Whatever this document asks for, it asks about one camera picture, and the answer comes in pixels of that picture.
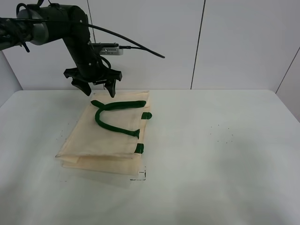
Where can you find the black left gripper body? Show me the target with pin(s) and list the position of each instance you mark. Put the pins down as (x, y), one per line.
(91, 73)

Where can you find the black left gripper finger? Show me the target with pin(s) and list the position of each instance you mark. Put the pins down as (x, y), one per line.
(83, 86)
(110, 86)

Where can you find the white linen bag green handles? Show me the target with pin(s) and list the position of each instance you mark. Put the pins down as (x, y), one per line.
(109, 135)

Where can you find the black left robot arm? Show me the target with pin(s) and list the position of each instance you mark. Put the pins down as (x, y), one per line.
(41, 25)

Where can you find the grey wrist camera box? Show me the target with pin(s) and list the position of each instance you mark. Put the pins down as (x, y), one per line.
(107, 49)

